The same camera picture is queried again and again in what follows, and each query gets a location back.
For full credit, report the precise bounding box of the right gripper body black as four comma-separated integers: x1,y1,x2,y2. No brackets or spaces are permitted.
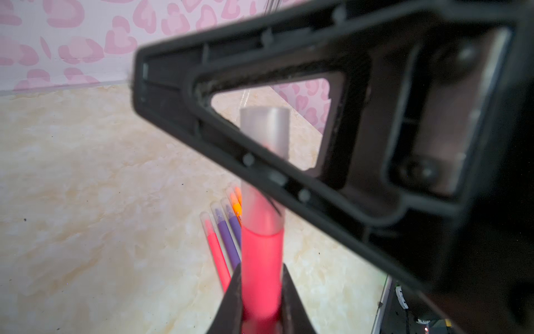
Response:
417,166,533,333

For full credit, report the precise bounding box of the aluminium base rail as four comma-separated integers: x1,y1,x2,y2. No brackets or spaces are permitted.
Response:
371,276,393,334

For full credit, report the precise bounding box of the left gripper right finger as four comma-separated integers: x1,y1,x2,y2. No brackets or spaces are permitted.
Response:
281,264,316,334

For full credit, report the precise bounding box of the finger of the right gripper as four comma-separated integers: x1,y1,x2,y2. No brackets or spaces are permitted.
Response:
133,1,533,286

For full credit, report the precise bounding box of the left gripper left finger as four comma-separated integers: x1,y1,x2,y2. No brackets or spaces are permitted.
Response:
206,264,243,334

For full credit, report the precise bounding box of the pink marker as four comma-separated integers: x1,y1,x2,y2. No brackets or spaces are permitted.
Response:
241,228,284,333
200,212,231,292

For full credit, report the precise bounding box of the orange marker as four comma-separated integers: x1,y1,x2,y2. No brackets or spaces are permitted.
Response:
233,186,242,205
225,186,242,225

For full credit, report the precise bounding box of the purple marker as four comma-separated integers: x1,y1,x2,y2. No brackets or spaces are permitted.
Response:
210,202,241,270
221,198,241,248

